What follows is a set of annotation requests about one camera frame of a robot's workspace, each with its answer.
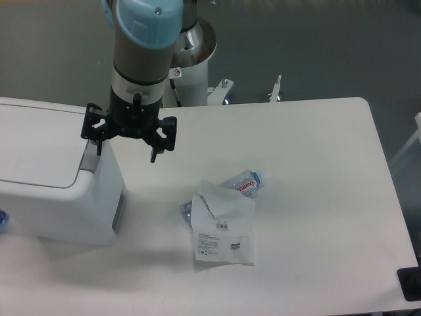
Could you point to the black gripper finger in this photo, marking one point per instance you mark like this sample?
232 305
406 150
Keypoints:
161 136
95 126

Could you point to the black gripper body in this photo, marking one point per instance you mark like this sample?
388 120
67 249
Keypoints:
134 119

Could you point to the white push-button trash can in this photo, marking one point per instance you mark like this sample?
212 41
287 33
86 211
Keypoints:
54 183

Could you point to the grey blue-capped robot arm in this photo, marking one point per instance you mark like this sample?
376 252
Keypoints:
161 55

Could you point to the white plastic mailer bag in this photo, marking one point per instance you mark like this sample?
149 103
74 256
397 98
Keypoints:
222 221

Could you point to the clear plastic water bottle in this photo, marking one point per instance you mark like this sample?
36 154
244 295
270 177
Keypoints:
247 182

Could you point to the blue bottle at left edge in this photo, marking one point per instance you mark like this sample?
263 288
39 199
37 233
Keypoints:
4 218

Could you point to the black clamp at table edge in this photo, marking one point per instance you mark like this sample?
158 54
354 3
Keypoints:
409 279

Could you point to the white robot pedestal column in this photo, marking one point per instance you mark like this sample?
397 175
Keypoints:
186 86

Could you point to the white pedestal base frame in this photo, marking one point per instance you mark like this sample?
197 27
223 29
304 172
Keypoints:
221 94

